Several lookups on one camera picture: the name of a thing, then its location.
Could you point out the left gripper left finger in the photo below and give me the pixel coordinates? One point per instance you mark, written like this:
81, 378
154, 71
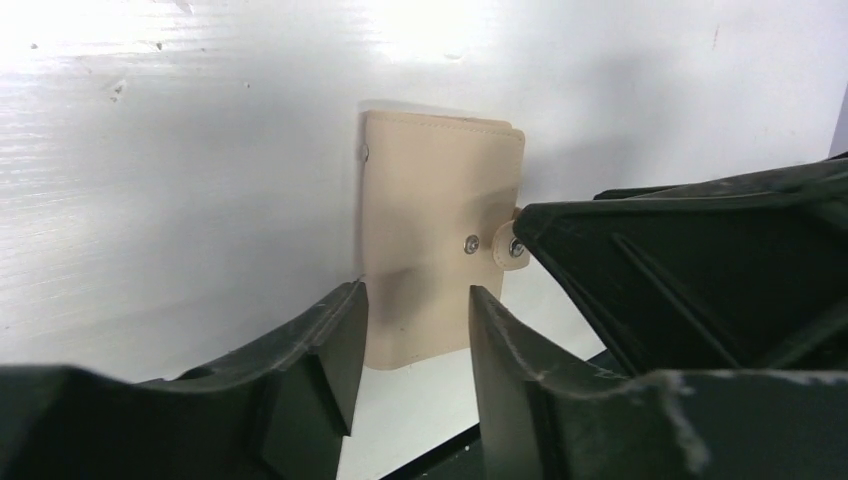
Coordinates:
278, 407

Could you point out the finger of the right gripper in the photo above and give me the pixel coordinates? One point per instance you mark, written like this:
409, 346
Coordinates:
743, 272

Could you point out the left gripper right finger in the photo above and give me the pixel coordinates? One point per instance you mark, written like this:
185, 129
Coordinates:
546, 414

